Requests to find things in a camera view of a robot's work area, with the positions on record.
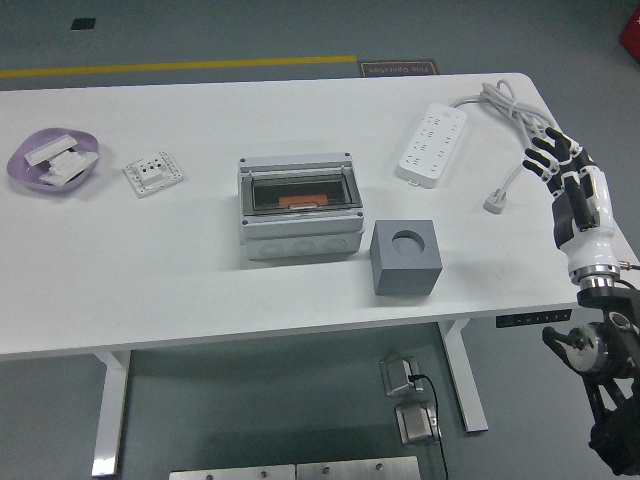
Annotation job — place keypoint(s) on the long white plastic bar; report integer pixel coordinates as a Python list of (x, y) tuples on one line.
[(50, 148)]

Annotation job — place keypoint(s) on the metal base plate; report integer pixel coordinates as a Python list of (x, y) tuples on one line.
[(357, 469), (232, 473)]

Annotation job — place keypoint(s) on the red object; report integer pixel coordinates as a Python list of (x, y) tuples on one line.
[(631, 32)]

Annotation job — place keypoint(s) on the black floor square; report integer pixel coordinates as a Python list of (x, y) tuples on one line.
[(82, 24)]

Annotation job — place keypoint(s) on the purple bowl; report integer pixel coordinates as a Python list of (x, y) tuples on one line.
[(86, 142)]

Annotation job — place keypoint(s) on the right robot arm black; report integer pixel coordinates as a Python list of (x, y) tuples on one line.
[(615, 350)]

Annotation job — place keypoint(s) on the white plastic clip piece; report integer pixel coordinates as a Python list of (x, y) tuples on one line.
[(75, 160)]

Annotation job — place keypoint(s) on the yellow floor tape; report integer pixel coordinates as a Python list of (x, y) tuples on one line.
[(200, 64)]

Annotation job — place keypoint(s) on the orange cylinder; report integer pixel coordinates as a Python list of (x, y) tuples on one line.
[(295, 199)]

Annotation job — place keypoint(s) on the brown floor sign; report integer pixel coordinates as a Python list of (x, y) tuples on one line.
[(397, 69)]

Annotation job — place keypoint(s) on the black table control panel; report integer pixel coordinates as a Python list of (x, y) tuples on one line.
[(532, 319)]

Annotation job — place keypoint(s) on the white power strip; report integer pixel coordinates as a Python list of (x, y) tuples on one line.
[(432, 145)]

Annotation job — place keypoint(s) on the grey junction box clear lid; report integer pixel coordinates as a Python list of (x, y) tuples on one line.
[(300, 240)]

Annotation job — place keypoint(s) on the metal floor socket box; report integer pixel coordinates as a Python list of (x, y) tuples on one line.
[(397, 375), (417, 425)]

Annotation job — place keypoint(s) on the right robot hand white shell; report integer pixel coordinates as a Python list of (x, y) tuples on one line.
[(592, 220)]

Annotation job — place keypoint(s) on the flat white plastic piece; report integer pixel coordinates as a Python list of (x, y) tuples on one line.
[(57, 179)]

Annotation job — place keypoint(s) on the white wall socket panel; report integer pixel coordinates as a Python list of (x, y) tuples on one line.
[(155, 175)]

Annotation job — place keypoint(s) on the grey cube with round hole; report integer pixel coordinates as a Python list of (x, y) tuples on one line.
[(400, 280)]

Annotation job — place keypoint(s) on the white table leg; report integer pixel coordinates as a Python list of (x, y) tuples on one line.
[(465, 380), (112, 400)]

